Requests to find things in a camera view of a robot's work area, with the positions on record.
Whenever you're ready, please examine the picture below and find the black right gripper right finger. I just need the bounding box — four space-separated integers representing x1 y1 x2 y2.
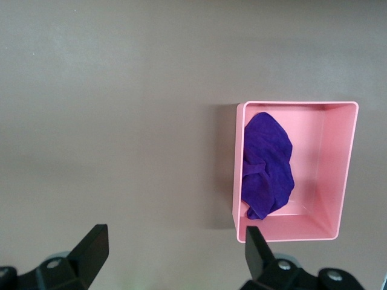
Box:
239 226 364 290

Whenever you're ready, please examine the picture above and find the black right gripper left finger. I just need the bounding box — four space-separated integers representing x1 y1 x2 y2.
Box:
0 223 110 290

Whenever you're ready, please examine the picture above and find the purple cloth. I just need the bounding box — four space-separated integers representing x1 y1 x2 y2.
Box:
241 111 296 221

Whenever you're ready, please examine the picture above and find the pink plastic bin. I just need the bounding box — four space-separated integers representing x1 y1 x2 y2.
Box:
232 100 360 244

